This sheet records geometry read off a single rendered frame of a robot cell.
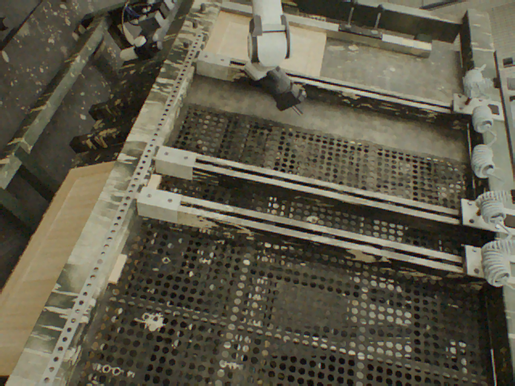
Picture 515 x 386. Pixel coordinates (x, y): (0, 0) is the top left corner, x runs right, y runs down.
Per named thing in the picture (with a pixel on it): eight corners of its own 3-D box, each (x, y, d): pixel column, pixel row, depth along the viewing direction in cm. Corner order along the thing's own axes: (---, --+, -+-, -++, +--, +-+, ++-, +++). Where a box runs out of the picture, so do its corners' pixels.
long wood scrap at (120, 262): (119, 256, 152) (119, 253, 151) (126, 257, 151) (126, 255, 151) (108, 282, 146) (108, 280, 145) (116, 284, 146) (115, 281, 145)
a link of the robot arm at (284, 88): (277, 116, 191) (257, 94, 184) (281, 99, 197) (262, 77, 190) (305, 104, 184) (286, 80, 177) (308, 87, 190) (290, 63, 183)
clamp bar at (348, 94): (201, 61, 210) (203, 9, 191) (489, 122, 207) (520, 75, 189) (195, 77, 204) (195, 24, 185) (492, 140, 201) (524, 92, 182)
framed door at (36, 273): (74, 172, 225) (71, 169, 224) (179, 153, 202) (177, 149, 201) (-40, 376, 169) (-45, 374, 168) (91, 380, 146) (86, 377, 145)
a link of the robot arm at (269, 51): (278, 71, 170) (288, 67, 151) (248, 72, 169) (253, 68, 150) (278, 38, 168) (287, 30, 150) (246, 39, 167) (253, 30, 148)
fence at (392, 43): (222, 8, 235) (223, 0, 232) (427, 51, 233) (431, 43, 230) (220, 14, 232) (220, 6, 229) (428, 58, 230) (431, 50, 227)
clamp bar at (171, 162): (162, 155, 177) (160, 103, 158) (504, 229, 174) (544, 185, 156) (154, 176, 171) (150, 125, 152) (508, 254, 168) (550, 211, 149)
